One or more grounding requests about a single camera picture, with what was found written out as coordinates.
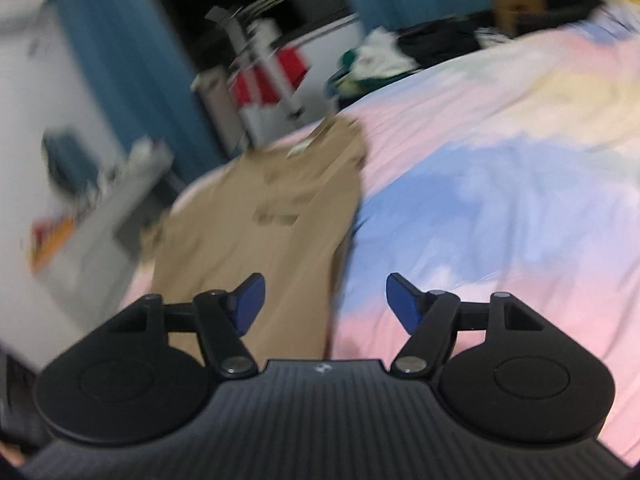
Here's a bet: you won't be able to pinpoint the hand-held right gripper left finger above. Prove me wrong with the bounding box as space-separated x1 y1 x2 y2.
102 273 266 379

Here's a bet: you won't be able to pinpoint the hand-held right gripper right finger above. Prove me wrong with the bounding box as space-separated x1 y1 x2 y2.
385 273 545 379

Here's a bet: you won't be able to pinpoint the tan trousers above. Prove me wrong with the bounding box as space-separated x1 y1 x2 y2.
142 116 368 361

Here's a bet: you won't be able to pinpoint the white and green clothes pile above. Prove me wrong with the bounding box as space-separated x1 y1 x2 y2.
325 27 423 98

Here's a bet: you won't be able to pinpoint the pile of dark clothes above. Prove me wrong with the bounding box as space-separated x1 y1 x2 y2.
397 17 493 68

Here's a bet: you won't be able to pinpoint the pastel patchwork bed sheet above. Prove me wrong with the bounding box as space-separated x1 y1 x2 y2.
120 0 640 466

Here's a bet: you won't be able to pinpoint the white storage unit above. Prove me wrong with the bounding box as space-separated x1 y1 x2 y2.
0 0 176 371

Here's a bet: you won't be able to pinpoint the red and white box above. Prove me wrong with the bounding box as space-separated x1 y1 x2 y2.
227 45 311 126

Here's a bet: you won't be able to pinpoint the red and white drying rack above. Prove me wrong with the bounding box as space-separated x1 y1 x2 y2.
192 12 366 158

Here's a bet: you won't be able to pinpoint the blue curtain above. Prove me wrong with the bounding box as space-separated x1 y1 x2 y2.
54 0 221 171

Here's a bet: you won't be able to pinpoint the brown cardboard box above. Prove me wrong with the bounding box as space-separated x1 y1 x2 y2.
492 0 546 36

